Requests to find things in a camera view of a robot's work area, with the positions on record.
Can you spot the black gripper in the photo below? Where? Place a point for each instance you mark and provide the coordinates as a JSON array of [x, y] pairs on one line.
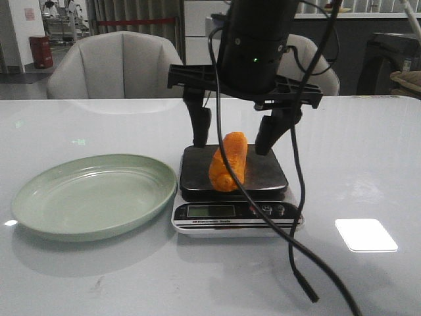
[[197, 78]]

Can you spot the orange corn cob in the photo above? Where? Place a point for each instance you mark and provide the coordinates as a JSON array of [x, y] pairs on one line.
[[236, 148]]

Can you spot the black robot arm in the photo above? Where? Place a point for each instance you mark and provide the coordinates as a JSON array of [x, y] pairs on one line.
[[253, 40]]

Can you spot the white drawer cabinet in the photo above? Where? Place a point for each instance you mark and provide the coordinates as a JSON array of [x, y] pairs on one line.
[[198, 24]]

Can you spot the grey armchair right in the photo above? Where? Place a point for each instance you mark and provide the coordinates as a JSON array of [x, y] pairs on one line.
[[296, 60]]

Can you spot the grey armchair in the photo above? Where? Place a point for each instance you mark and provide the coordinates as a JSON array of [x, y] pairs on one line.
[[296, 60], [116, 65]]

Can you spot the black silver kitchen scale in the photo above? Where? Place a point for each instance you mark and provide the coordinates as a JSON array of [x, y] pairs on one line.
[[202, 212]]

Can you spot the grey armchair left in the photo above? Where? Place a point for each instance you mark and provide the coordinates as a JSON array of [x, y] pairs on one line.
[[116, 65]]

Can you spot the grey counter sideboard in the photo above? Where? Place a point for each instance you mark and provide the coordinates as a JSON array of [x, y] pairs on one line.
[[354, 30]]

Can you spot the light green plate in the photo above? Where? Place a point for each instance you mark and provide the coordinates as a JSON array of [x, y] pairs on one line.
[[95, 198]]

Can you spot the dark glossy cabinet right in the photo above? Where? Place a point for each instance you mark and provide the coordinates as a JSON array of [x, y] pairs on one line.
[[387, 53]]

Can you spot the tan cushion far right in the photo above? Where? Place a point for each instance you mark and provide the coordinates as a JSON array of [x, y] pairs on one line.
[[406, 83]]

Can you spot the red trash bin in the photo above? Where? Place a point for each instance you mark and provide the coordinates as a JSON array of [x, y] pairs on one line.
[[41, 52]]

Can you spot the pink paper wall sign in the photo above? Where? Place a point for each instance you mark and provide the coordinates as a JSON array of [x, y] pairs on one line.
[[29, 14]]

